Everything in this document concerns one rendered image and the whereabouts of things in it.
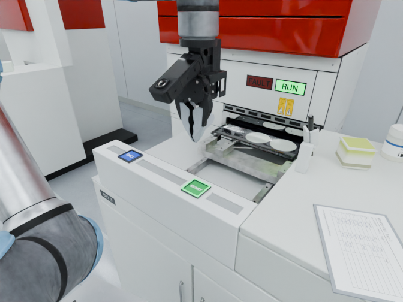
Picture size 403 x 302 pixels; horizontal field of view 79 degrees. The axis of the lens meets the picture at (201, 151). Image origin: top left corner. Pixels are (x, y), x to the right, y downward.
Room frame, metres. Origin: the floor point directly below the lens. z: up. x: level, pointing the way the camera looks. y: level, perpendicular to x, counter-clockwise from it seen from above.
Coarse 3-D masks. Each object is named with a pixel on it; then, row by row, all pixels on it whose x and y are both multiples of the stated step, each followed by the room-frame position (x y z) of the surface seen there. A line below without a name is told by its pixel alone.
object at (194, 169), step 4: (200, 160) 0.81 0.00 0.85; (204, 160) 0.81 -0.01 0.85; (208, 160) 0.82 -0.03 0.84; (212, 160) 0.84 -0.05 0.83; (196, 164) 0.78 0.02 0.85; (200, 164) 0.78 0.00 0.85; (204, 164) 0.80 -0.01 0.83; (208, 164) 0.82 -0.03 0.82; (188, 168) 0.75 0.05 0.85; (192, 168) 0.75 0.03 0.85; (196, 168) 0.76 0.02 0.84; (200, 168) 0.78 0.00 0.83; (192, 172) 0.74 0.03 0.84; (196, 172) 0.76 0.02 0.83
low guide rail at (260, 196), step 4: (288, 160) 0.81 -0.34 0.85; (268, 184) 0.66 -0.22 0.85; (272, 184) 0.66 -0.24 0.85; (264, 188) 0.63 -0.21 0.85; (268, 188) 0.63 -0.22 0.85; (260, 192) 0.61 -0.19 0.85; (264, 192) 0.61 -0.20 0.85; (268, 192) 0.63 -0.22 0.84; (256, 196) 0.59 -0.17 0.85; (260, 196) 0.59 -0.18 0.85; (264, 196) 0.60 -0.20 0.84; (252, 200) 0.57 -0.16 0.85; (256, 200) 0.57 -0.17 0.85; (260, 200) 0.58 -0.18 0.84
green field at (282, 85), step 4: (280, 80) 0.97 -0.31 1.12; (276, 84) 0.97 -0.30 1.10; (280, 84) 0.96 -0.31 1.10; (284, 84) 0.95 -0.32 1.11; (288, 84) 0.94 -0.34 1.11; (292, 84) 0.94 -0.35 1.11; (296, 84) 0.93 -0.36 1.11; (300, 84) 0.92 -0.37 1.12; (304, 84) 0.91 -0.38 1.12; (276, 88) 0.97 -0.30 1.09; (280, 88) 0.96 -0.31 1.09; (284, 88) 0.95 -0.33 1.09; (288, 88) 0.94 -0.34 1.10; (292, 88) 0.93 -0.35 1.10; (296, 88) 0.93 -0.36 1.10; (300, 88) 0.92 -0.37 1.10; (304, 88) 0.91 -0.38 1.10; (292, 92) 0.93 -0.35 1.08; (296, 92) 0.92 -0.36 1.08; (300, 92) 0.91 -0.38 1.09
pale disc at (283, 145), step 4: (272, 140) 0.88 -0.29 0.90; (276, 140) 0.88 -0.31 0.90; (280, 140) 0.88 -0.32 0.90; (284, 140) 0.88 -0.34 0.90; (272, 144) 0.84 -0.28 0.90; (276, 144) 0.84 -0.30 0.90; (280, 144) 0.84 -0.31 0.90; (284, 144) 0.84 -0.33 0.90; (288, 144) 0.84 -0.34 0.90; (292, 144) 0.84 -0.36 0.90; (276, 148) 0.82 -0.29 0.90; (280, 148) 0.82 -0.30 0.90; (284, 148) 0.82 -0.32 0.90; (288, 148) 0.82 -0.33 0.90; (292, 148) 0.82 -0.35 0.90
